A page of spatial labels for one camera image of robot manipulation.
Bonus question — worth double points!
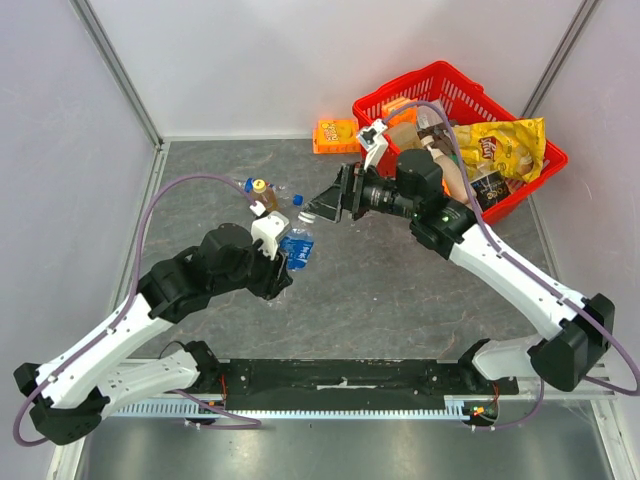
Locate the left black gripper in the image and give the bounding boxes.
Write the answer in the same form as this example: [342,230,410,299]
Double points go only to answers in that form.
[212,235,293,301]

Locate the white blue bottle cap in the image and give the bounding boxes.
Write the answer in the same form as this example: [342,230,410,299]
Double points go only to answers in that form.
[298,211,316,224]

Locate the blue Pocari Sweat bottle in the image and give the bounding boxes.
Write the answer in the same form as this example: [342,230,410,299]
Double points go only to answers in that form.
[280,228,314,271]

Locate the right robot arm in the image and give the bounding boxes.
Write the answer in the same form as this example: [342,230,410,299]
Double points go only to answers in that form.
[303,149,615,394]

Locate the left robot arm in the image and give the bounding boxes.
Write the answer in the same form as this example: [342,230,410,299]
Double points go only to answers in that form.
[14,213,292,445]

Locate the brown tea bottle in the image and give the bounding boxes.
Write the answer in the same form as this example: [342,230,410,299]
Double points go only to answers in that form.
[250,182,278,212]

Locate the clear empty plastic bottle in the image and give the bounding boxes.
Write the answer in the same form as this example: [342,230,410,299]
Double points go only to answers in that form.
[232,177,292,199]

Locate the beige bottle in basket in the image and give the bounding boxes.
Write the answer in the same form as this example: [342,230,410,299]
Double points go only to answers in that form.
[421,135,476,208]

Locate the orange snack box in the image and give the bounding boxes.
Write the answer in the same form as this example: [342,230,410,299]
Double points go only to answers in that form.
[312,118,360,154]

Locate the orange box in basket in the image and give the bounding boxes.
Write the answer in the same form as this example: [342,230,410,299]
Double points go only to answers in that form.
[381,96,417,128]

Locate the clear plastic packet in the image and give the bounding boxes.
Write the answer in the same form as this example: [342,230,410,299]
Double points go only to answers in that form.
[416,100,444,130]

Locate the black snack packet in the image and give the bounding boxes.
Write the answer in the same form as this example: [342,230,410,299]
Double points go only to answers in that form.
[471,171,511,211]

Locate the red plastic shopping basket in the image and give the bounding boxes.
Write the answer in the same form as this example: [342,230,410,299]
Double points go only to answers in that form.
[352,61,569,225]

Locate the yellow Lays chips bag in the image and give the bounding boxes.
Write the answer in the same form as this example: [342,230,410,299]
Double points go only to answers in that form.
[453,117,546,183]

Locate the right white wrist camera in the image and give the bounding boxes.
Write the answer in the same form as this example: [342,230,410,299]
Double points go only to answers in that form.
[356,119,389,170]

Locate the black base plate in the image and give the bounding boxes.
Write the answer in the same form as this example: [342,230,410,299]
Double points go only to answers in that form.
[191,359,519,410]

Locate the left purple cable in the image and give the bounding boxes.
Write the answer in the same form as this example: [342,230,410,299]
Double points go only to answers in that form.
[13,173,266,447]

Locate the white cable duct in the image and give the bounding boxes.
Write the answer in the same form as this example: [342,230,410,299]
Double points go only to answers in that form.
[113,396,470,421]

